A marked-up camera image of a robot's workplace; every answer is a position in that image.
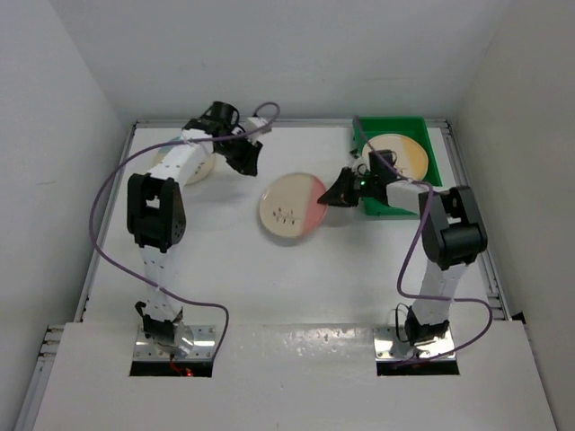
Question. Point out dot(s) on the green plastic bin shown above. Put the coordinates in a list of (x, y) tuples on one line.
[(413, 127)]

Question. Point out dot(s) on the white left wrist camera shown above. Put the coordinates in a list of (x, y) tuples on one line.
[(256, 126)]

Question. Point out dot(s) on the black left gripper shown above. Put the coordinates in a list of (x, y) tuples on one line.
[(246, 162)]

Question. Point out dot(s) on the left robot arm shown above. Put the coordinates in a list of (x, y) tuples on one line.
[(155, 210)]

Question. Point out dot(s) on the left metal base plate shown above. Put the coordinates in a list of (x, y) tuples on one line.
[(192, 343)]

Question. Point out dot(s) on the cream plate blue section back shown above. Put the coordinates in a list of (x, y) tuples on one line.
[(202, 171)]

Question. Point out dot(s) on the cream plate yellow section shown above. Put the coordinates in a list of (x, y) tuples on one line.
[(409, 157)]

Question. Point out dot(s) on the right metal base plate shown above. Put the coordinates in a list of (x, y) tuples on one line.
[(391, 345)]

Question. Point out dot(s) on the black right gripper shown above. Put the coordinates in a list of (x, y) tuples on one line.
[(341, 194)]

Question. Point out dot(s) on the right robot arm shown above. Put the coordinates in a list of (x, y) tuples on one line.
[(451, 232)]

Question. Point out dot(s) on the metal base plate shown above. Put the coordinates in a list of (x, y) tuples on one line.
[(192, 343), (391, 345)]

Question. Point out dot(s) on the cream plate pink section back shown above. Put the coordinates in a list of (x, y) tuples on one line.
[(288, 207)]

